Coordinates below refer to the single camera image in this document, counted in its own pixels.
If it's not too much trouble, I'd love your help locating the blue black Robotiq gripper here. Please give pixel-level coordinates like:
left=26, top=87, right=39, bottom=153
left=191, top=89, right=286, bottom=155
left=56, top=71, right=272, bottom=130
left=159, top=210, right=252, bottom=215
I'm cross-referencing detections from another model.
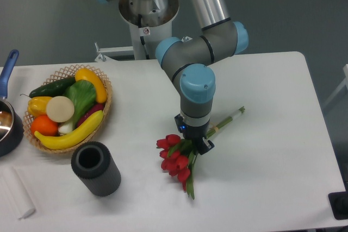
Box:
left=175, top=115, right=214, bottom=155

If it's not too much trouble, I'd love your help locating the red tulip bouquet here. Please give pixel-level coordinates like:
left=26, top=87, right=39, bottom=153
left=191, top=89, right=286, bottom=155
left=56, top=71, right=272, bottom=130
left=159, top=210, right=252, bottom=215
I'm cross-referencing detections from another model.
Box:
left=156, top=105, right=247, bottom=200

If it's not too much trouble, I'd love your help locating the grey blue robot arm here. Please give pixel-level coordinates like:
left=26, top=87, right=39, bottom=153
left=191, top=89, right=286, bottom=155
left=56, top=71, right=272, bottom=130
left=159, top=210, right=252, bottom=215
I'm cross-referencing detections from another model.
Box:
left=99, top=0, right=248, bottom=154

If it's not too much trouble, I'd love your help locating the purple eggplant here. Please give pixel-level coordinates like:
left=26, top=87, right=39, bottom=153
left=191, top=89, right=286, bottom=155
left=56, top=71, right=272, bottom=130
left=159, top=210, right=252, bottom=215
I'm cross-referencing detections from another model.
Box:
left=76, top=103, right=104, bottom=127

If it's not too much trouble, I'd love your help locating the dark grey ribbed vase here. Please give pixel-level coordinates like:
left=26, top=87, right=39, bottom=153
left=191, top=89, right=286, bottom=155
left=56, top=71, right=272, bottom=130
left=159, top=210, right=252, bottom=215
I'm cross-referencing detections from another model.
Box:
left=71, top=141, right=121, bottom=197

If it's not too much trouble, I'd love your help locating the yellow banana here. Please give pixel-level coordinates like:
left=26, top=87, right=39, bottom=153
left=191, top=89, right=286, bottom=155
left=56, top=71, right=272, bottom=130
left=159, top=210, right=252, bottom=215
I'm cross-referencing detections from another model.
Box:
left=34, top=110, right=104, bottom=151

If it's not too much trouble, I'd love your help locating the green leafy cabbage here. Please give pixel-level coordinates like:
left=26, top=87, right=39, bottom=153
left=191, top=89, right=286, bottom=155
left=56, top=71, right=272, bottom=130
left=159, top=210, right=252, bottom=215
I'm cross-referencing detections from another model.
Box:
left=63, top=80, right=96, bottom=126

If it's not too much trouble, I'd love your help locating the yellow squash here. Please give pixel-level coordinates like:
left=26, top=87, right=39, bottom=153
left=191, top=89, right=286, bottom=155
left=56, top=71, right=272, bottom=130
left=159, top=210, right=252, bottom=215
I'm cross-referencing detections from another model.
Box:
left=75, top=68, right=107, bottom=103

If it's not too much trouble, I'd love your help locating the black device at edge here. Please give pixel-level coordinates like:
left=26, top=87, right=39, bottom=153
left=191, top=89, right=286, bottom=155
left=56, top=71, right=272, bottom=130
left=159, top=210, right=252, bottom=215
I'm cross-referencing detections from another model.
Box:
left=328, top=191, right=347, bottom=220

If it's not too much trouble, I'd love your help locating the beige round onion slice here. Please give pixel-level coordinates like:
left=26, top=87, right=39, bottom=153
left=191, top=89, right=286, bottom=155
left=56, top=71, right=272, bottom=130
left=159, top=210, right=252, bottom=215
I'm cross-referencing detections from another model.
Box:
left=46, top=96, right=74, bottom=123

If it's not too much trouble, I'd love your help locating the green cucumber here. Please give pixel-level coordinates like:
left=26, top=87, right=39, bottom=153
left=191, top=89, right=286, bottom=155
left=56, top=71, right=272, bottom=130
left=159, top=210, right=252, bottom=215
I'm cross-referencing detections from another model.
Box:
left=21, top=77, right=76, bottom=98

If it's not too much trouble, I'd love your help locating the orange fruit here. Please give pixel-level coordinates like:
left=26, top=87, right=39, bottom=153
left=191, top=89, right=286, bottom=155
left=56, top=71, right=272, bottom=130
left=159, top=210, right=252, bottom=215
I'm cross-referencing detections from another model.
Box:
left=30, top=115, right=58, bottom=136

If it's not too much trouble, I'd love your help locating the yellow bell pepper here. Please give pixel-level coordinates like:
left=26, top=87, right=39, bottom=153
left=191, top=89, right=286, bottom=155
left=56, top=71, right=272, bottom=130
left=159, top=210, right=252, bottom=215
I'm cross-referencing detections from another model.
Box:
left=27, top=96, right=52, bottom=117

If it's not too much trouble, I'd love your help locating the white paper roll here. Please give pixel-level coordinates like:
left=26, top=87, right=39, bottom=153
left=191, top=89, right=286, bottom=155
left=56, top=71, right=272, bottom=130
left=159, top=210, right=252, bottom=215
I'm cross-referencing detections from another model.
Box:
left=1, top=167, right=36, bottom=220

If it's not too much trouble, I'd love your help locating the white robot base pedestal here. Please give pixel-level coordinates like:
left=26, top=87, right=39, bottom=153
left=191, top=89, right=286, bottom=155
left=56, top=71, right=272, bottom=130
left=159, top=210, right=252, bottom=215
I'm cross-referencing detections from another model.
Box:
left=95, top=0, right=179, bottom=61

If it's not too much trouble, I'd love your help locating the white frame at right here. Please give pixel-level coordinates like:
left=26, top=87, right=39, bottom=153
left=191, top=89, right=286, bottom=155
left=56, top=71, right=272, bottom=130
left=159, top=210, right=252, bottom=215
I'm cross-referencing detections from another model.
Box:
left=323, top=64, right=347, bottom=110

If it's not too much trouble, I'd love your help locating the dark pot blue handle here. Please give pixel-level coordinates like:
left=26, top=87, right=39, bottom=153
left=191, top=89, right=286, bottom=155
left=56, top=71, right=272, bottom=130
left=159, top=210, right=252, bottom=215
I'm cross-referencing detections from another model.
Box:
left=1, top=49, right=24, bottom=157

